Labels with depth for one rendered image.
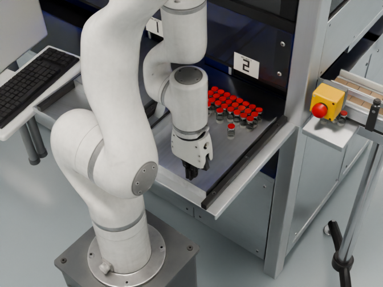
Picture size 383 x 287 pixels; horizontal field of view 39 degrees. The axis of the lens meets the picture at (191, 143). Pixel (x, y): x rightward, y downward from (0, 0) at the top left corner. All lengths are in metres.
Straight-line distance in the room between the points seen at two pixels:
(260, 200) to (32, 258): 1.05
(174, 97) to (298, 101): 0.47
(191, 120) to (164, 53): 0.18
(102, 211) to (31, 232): 1.43
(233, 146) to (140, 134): 0.59
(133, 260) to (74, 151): 0.35
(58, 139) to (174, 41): 0.29
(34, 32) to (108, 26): 1.25
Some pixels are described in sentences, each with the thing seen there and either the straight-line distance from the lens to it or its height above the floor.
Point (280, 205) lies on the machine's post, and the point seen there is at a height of 0.48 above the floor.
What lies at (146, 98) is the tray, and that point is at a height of 0.88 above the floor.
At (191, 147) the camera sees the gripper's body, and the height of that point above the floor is 1.06.
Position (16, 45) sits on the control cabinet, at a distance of 2.04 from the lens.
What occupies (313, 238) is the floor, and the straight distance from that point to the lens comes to 2.42.
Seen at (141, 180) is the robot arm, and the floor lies 1.24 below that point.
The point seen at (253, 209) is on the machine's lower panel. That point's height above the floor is 0.38.
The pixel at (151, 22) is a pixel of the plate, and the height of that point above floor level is 1.03.
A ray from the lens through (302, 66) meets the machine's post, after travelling 1.46.
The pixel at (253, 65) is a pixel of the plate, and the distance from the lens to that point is 1.55.
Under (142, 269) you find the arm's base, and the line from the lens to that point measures 1.31.
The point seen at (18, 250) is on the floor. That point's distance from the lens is 2.49.
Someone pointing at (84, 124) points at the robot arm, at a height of 1.28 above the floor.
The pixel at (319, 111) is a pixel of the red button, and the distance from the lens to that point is 1.47.
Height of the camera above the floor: 1.99
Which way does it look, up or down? 46 degrees down
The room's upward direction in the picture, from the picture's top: 2 degrees counter-clockwise
